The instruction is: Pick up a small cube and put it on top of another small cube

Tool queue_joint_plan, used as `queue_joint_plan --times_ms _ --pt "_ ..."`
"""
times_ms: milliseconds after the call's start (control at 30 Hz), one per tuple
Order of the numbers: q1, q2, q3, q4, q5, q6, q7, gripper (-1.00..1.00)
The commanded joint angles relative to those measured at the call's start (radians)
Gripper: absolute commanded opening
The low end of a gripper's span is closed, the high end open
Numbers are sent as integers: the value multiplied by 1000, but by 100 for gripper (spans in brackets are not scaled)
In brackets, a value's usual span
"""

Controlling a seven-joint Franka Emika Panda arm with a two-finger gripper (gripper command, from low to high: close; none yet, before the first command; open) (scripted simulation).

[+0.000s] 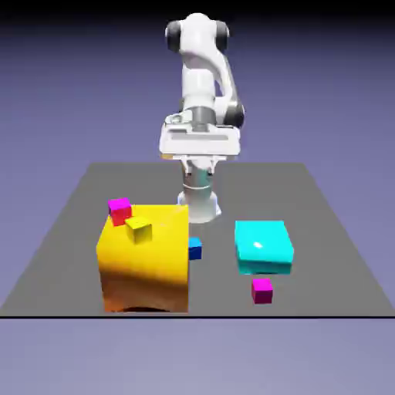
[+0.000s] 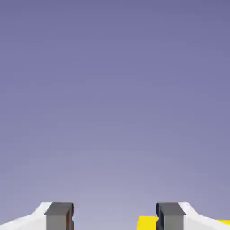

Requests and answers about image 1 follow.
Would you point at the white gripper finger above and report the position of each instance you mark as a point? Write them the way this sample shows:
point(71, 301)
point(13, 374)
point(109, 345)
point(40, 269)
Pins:
point(211, 166)
point(187, 166)

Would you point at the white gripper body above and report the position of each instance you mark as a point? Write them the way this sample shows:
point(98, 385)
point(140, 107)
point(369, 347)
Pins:
point(200, 145)

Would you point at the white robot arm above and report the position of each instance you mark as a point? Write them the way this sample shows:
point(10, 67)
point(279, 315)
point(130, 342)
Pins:
point(198, 83)

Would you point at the small red cube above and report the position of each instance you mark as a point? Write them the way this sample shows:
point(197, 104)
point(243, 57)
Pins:
point(119, 209)

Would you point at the small yellow cube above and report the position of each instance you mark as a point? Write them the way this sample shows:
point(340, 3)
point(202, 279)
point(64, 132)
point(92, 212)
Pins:
point(139, 230)

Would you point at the small blue cube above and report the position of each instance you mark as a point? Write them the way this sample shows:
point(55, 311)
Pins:
point(195, 248)

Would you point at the small magenta cube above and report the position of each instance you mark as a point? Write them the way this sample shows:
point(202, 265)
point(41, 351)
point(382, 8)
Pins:
point(262, 290)

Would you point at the large cyan box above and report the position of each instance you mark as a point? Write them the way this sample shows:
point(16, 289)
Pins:
point(262, 243)

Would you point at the large orange box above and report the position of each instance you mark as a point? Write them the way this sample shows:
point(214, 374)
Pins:
point(148, 265)

